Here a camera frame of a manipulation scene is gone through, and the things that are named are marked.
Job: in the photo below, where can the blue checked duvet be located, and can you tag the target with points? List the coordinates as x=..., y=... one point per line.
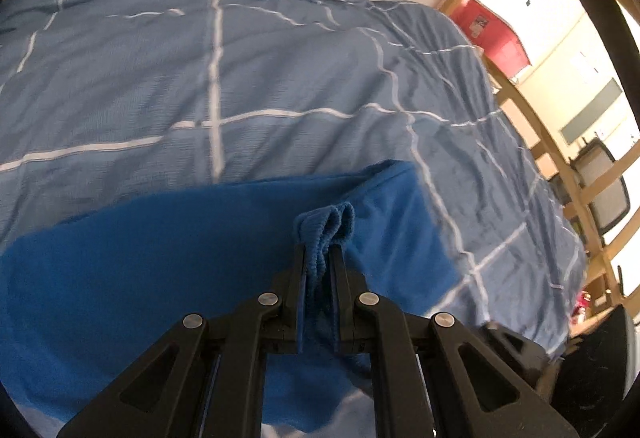
x=300, y=68

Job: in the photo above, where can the pink object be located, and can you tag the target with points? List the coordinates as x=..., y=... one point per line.
x=582, y=304

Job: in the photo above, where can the black mesh office chair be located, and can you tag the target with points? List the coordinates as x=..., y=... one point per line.
x=607, y=203

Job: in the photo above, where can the blue pants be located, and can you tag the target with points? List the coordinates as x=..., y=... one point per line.
x=150, y=268

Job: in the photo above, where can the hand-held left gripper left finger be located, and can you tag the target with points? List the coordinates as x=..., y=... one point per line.
x=301, y=308

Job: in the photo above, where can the red storage box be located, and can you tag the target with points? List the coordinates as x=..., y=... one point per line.
x=500, y=38

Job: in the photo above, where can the wooden bed frame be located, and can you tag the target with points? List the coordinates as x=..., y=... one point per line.
x=565, y=168

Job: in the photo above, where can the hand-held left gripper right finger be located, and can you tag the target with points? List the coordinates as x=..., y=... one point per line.
x=334, y=303

